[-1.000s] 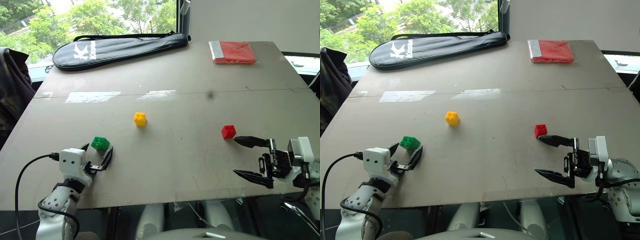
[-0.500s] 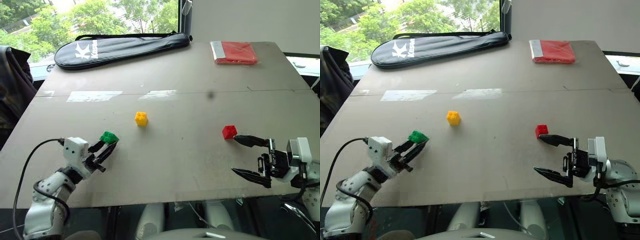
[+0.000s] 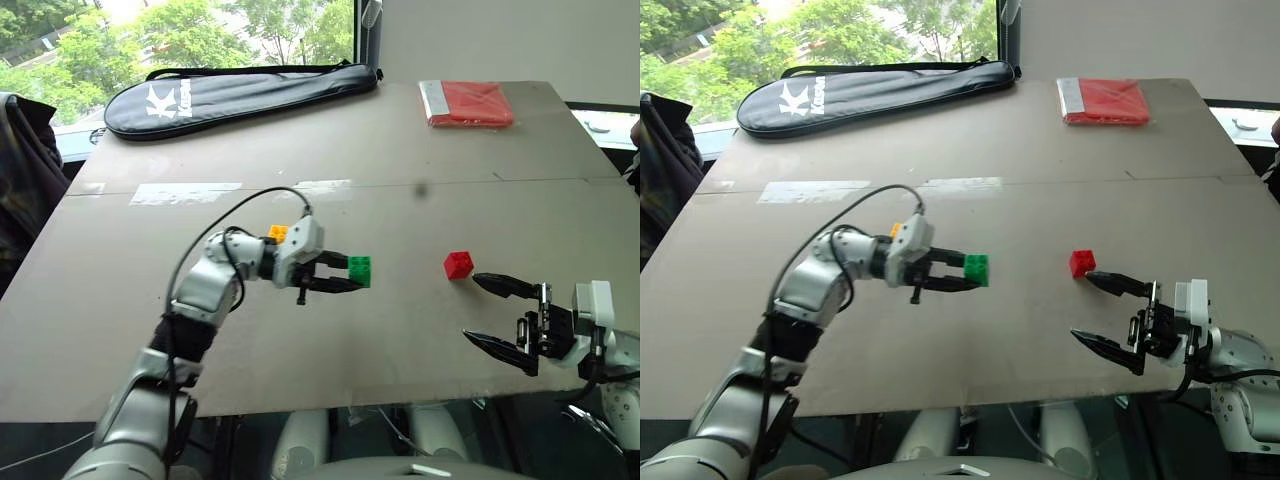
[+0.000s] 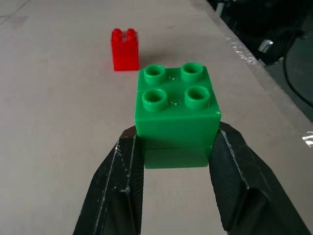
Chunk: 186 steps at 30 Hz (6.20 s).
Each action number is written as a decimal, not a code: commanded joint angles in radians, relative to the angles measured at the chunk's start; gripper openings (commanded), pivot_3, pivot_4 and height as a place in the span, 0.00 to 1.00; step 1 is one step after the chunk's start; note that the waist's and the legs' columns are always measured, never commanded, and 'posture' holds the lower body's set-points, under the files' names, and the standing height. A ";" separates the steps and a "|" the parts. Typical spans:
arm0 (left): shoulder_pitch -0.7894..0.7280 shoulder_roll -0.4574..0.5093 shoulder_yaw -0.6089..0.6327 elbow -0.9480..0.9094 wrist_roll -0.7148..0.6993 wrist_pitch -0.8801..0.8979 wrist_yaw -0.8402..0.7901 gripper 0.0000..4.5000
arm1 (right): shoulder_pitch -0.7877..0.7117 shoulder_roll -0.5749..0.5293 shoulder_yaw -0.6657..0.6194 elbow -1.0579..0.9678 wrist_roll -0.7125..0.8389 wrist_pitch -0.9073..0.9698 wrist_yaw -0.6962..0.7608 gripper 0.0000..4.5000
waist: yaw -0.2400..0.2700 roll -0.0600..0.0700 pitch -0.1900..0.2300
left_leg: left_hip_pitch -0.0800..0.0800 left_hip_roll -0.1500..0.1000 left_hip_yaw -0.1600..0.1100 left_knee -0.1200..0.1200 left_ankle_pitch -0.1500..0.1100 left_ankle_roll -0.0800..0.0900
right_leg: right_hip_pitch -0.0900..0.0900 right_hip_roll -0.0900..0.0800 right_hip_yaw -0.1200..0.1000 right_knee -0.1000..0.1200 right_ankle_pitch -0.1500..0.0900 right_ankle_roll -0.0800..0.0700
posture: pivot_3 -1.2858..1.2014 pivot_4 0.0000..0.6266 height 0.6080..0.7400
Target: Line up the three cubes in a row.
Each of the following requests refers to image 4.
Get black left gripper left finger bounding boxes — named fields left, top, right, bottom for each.
left=72, top=126, right=145, bottom=235

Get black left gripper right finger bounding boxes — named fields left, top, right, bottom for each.
left=209, top=121, right=311, bottom=235

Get green studded building block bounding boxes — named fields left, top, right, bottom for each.
left=134, top=62, right=222, bottom=170

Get red studded building block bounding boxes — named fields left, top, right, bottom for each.
left=111, top=28, right=140, bottom=72

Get black robot body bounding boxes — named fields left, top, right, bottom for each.
left=207, top=0, right=313, bottom=66

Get black cable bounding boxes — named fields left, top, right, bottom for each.
left=283, top=23, right=313, bottom=107

